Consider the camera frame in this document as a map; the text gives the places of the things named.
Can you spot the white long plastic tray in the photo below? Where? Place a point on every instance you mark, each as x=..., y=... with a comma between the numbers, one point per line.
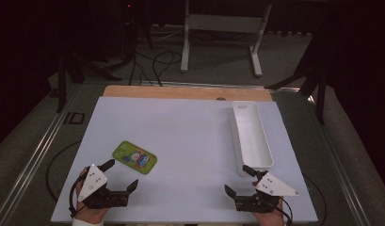
x=253, y=138

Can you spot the dark equipment with red light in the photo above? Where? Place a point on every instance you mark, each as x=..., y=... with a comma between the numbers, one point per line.
x=129, y=9

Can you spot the green clown phone case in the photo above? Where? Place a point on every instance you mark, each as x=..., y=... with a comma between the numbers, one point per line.
x=135, y=157

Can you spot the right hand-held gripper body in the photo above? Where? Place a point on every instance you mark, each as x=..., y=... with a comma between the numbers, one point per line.
x=275, y=186

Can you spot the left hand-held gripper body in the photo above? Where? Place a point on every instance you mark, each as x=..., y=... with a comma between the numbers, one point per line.
x=93, y=182

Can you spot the white metal table stand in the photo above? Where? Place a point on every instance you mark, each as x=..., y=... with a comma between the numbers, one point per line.
x=224, y=23

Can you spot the dark curtain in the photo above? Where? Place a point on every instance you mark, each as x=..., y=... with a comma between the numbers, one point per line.
x=20, y=62
x=362, y=78

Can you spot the black tripod stand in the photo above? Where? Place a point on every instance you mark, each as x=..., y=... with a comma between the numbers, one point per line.
x=320, y=94
x=77, y=67

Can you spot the person's left hand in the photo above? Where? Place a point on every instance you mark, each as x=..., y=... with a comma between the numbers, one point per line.
x=89, y=215

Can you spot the person's right hand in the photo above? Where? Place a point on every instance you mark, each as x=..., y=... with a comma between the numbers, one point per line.
x=270, y=218

